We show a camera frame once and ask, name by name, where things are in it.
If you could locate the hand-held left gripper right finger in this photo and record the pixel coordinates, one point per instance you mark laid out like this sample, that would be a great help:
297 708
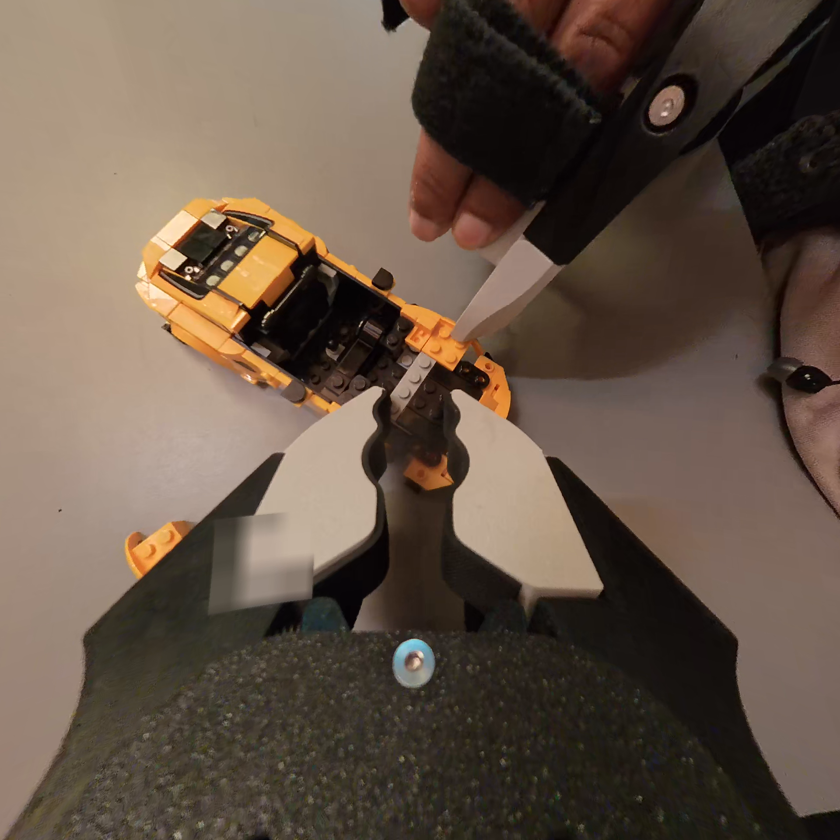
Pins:
525 512

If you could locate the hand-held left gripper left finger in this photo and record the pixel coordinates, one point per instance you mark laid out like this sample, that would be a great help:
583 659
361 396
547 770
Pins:
328 492

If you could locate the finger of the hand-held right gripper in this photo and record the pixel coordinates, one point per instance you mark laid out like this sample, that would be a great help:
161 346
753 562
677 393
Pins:
505 289

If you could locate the orange lego car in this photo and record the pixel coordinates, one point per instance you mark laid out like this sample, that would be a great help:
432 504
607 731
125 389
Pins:
263 289

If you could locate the person's right hand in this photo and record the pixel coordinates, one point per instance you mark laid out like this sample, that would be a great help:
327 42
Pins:
460 197

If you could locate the grey fleece jacket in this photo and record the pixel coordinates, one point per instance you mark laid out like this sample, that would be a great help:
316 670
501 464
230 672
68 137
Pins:
794 171

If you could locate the pink shirt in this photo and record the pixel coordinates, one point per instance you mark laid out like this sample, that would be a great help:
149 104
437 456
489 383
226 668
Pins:
814 368

